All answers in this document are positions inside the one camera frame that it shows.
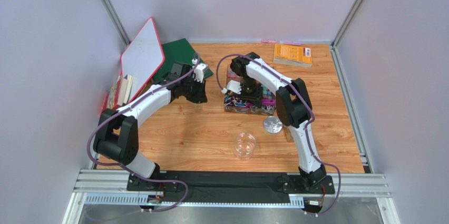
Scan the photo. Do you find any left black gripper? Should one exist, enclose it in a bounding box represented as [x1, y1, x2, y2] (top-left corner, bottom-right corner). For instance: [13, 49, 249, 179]
[181, 76, 208, 104]

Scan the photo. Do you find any clear plastic jar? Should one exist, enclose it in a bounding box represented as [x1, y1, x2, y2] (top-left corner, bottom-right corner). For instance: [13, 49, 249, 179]
[234, 132, 257, 160]

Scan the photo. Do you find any single clear candy box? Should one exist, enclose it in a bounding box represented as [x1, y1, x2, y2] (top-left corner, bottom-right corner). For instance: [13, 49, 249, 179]
[283, 125, 294, 142]

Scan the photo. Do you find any purple plastic scoop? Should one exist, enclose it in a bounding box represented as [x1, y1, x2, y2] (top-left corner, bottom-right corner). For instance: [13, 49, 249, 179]
[261, 99, 276, 107]

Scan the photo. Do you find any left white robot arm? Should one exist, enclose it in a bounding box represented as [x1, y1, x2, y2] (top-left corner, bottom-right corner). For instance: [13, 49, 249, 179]
[88, 59, 209, 179]

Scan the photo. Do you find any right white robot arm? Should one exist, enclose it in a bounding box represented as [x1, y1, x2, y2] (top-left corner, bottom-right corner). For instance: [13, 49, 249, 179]
[227, 53, 327, 191]

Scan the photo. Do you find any silver round jar lid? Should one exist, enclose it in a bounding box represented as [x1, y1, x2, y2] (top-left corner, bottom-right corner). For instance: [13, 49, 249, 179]
[263, 116, 283, 134]

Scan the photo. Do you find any green binder folder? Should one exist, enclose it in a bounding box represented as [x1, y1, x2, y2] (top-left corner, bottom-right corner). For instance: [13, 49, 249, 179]
[152, 38, 196, 83]

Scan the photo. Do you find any orange book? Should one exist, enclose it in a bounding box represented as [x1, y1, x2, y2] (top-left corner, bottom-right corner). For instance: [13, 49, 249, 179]
[273, 44, 313, 67]

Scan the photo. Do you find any red-framed whiteboard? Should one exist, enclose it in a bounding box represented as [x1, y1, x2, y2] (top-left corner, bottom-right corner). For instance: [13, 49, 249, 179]
[121, 17, 165, 102]

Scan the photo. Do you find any stack of books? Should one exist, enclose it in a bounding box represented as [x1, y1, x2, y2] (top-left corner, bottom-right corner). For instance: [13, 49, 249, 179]
[101, 74, 134, 111]

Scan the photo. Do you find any black base mat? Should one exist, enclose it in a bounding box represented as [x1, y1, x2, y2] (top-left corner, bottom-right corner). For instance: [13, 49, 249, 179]
[126, 171, 336, 203]

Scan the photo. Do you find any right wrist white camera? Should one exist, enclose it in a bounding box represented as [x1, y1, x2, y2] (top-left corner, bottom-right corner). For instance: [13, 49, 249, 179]
[221, 80, 242, 94]

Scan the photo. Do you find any wrist white camera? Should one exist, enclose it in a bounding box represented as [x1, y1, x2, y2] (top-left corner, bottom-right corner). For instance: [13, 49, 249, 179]
[192, 59, 209, 83]
[221, 80, 242, 94]

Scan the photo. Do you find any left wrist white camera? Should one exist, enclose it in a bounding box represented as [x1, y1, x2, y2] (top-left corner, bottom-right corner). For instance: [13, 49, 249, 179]
[192, 59, 209, 83]

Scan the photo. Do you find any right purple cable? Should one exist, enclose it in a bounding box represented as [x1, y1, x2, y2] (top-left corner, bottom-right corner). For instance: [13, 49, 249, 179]
[215, 53, 341, 217]

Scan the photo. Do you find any purple cable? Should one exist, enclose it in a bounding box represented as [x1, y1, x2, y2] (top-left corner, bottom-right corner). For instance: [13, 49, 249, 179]
[215, 53, 341, 217]
[86, 52, 201, 213]

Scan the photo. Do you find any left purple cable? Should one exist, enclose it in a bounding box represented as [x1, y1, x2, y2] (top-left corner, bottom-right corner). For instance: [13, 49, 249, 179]
[86, 52, 201, 213]

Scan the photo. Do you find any aluminium rail frame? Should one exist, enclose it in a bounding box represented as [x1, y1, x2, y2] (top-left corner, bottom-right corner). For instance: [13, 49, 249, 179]
[63, 169, 399, 223]

